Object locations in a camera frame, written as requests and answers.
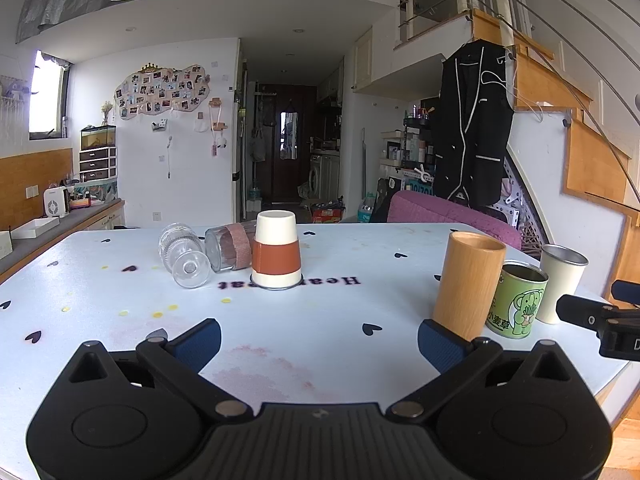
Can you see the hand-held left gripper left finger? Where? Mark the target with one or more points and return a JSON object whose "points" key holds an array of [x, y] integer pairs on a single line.
{"points": [[201, 344]]}

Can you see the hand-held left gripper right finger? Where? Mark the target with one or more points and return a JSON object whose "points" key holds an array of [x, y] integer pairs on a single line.
{"points": [[440, 346]]}

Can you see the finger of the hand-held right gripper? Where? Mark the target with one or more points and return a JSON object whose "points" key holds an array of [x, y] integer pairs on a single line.
{"points": [[580, 310], [627, 291]]}

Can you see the white cup with brown sleeve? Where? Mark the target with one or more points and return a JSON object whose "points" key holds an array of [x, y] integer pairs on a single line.
{"points": [[276, 255]]}

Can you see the cream metal cup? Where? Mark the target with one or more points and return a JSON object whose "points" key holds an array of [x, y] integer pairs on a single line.
{"points": [[560, 285]]}

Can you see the wooden cup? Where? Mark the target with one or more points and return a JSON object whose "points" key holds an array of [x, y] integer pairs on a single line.
{"points": [[467, 285]]}

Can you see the clear ribbed glass cup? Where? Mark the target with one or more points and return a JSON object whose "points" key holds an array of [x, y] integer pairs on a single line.
{"points": [[182, 255]]}

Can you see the glass cup with pink sleeve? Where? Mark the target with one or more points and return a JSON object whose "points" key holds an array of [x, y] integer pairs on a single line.
{"points": [[230, 247]]}

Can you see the green printed tin can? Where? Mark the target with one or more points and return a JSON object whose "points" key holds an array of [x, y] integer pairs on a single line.
{"points": [[517, 302]]}

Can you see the purple sofa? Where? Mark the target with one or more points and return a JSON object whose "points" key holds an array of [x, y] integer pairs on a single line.
{"points": [[445, 217]]}

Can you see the wooden staircase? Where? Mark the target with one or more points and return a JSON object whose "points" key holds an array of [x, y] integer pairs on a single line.
{"points": [[585, 150]]}

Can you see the large water bottle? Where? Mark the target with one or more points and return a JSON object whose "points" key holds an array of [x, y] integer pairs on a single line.
{"points": [[254, 200]]}

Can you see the white plastic clamp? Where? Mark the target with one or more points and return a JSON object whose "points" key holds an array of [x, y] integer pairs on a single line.
{"points": [[424, 174]]}

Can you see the red cardboard box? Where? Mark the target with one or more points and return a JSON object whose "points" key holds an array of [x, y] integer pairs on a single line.
{"points": [[327, 214]]}

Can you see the kitchen counter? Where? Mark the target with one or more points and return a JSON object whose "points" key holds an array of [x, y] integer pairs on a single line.
{"points": [[65, 225]]}

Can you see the flat white box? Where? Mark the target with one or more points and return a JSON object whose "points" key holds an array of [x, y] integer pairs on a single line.
{"points": [[34, 228]]}

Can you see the white countertop appliance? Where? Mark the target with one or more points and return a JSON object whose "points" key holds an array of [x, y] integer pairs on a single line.
{"points": [[55, 201]]}

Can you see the washing machine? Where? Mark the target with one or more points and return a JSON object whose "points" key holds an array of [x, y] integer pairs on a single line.
{"points": [[324, 177]]}

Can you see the hanging tote bag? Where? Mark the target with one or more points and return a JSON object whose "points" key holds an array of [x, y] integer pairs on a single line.
{"points": [[258, 147]]}

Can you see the small drawer unit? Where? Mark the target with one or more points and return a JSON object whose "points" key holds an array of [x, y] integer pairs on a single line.
{"points": [[97, 164]]}

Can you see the black storage rack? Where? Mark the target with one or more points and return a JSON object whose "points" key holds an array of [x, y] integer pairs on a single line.
{"points": [[420, 135]]}

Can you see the black jacket with white trim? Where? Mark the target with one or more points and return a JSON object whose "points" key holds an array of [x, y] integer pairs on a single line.
{"points": [[470, 125]]}

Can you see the dark wooden door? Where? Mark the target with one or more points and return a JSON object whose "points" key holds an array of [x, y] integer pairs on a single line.
{"points": [[292, 145]]}

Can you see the glass fish tank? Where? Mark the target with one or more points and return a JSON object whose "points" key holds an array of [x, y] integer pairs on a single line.
{"points": [[98, 137]]}

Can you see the cloud-shaped photo board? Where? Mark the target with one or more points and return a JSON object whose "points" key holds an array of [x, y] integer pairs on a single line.
{"points": [[160, 92]]}

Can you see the metal stair railing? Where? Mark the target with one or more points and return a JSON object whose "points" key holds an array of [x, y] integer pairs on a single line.
{"points": [[560, 35]]}

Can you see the window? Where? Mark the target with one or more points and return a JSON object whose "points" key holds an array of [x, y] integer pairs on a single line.
{"points": [[47, 95]]}

